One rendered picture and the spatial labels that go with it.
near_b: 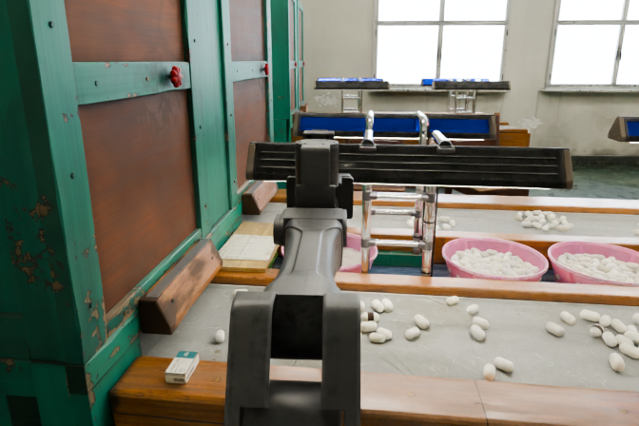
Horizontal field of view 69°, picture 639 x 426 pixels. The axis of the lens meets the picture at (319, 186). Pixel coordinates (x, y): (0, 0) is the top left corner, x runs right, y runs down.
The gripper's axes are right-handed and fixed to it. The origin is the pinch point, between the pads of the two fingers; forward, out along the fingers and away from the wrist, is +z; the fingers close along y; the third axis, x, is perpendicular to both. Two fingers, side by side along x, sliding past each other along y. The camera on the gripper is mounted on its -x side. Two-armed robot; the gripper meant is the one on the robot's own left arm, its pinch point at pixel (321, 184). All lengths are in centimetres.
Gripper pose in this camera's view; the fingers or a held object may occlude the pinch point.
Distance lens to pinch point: 79.7
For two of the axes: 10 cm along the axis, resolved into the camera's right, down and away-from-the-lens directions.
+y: -10.0, -0.1, 0.4
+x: 0.0, 9.7, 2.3
